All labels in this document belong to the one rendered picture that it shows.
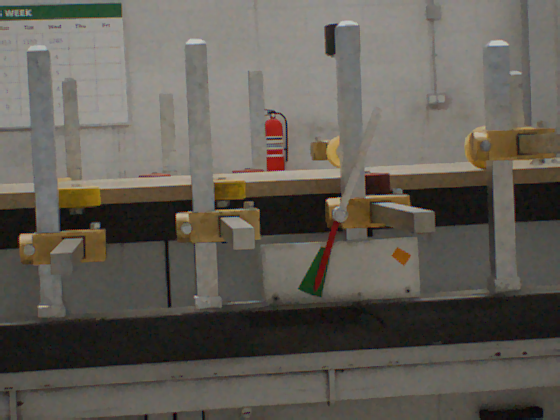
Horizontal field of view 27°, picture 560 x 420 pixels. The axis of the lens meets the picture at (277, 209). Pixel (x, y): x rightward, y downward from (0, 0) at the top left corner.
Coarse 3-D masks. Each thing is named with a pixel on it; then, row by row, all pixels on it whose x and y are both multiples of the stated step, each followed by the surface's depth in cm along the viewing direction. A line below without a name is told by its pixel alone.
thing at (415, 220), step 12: (372, 204) 192; (384, 204) 187; (396, 204) 185; (372, 216) 193; (384, 216) 183; (396, 216) 174; (408, 216) 166; (420, 216) 163; (432, 216) 163; (408, 228) 166; (420, 228) 163; (432, 228) 163
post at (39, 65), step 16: (32, 48) 187; (32, 64) 187; (48, 64) 187; (32, 80) 187; (48, 80) 187; (32, 96) 187; (48, 96) 187; (32, 112) 187; (48, 112) 187; (32, 128) 187; (48, 128) 188; (32, 144) 187; (48, 144) 188; (48, 160) 188; (48, 176) 188; (48, 192) 188; (48, 208) 188; (48, 224) 188; (48, 272) 189; (48, 288) 189; (48, 304) 189
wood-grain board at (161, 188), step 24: (336, 168) 289; (384, 168) 265; (408, 168) 255; (432, 168) 245; (456, 168) 236; (528, 168) 214; (552, 168) 215; (0, 192) 207; (24, 192) 205; (120, 192) 206; (144, 192) 207; (168, 192) 207; (264, 192) 209; (288, 192) 209; (312, 192) 210; (336, 192) 210
